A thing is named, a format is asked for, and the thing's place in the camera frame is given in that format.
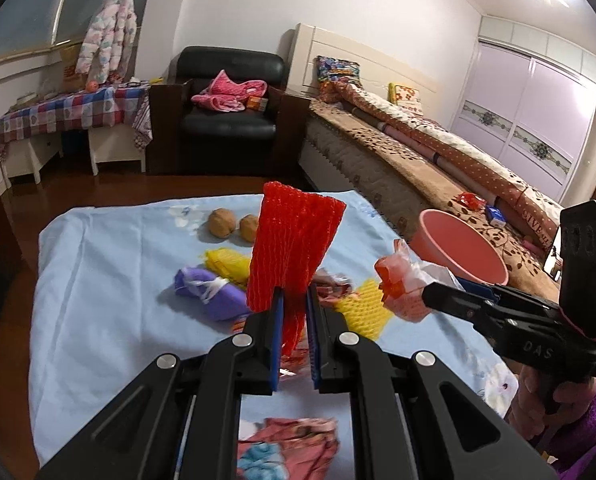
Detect pink plastic bag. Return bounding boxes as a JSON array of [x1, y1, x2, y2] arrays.
[[374, 238, 463, 323]]

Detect maroon snack wrapper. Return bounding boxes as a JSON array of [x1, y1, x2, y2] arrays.
[[312, 268, 353, 307]]

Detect red foam fruit net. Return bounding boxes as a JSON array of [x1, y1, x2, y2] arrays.
[[247, 182, 347, 356]]

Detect pink plastic trash bin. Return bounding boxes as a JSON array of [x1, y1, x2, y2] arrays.
[[409, 209, 508, 285]]

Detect right hand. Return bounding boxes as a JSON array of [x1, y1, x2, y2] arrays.
[[505, 365, 596, 440]]

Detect purple bag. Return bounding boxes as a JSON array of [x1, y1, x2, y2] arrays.
[[174, 266, 251, 322]]

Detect yellow crumpled wrapper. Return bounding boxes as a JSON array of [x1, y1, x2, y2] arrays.
[[203, 248, 251, 288]]

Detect yellow foam fruit net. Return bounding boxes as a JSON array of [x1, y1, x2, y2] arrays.
[[335, 278, 393, 341]]

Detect right walnut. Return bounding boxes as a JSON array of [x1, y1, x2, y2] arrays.
[[238, 214, 259, 244]]

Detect walnut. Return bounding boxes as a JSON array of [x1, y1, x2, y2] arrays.
[[238, 214, 259, 244], [207, 208, 237, 240]]

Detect blue tissue pack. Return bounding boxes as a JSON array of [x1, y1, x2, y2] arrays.
[[484, 205, 506, 229]]

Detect left walnut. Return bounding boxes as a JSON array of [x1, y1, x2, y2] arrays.
[[207, 208, 237, 240]]

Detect red wrapper on bed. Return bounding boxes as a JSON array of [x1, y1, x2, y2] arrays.
[[456, 192, 488, 211]]

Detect rolled floral quilt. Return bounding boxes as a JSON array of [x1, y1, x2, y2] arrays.
[[334, 82, 563, 248]]

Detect light blue table cloth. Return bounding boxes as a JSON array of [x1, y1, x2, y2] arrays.
[[28, 191, 517, 479]]

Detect bed with brown blanket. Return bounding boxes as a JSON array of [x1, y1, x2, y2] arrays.
[[288, 23, 560, 300]]

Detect black leather armchair far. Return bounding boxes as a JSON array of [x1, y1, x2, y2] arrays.
[[146, 46, 310, 181]]

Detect yellow floral pillow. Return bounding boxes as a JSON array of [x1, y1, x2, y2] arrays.
[[388, 82, 424, 116]]

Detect lilac wardrobe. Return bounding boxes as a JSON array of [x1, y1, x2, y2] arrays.
[[452, 15, 596, 206]]

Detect pink garment on armchair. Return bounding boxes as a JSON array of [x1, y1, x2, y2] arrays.
[[191, 70, 267, 113]]

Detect colourful pillow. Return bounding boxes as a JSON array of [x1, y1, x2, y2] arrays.
[[316, 55, 362, 104]]

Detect checkered cloth side table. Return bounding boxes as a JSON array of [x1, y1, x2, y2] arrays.
[[0, 84, 153, 190]]

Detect hanging pastel puffer jacket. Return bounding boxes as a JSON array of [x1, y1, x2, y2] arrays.
[[75, 0, 137, 84]]

